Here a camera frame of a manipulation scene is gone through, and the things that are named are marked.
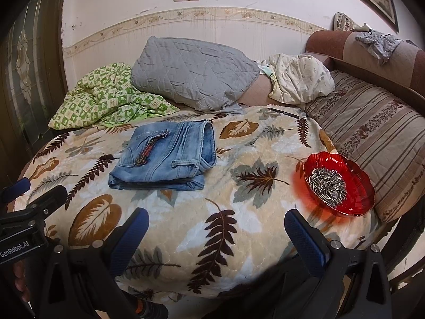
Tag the green checked blanket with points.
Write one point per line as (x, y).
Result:
(106, 99)

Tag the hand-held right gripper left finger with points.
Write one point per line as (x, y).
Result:
(131, 239)

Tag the sunflower seeds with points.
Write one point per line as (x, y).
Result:
(327, 186)

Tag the dark wooden door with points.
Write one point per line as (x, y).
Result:
(26, 73)

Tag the striped floral sofa cushion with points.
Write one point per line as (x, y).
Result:
(375, 129)

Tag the white floral cloth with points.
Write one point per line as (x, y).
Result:
(298, 76)

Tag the leaf print blanket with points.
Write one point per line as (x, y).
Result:
(259, 139)

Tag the black pen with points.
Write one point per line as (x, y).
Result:
(284, 112)

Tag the blue denim pants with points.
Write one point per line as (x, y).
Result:
(179, 153)

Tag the person's left hand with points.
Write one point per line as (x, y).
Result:
(20, 279)

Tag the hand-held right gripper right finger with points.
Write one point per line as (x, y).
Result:
(305, 239)

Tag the grey crumpled cloth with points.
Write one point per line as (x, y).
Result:
(380, 43)

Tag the small patterned cushion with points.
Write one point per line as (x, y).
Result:
(343, 21)

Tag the light green cloth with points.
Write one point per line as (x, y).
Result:
(267, 70)

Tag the grey quilted pillow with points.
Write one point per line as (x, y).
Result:
(192, 69)

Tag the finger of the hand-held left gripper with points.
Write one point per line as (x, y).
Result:
(49, 199)
(15, 189)

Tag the red glass bowl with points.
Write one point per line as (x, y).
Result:
(357, 179)

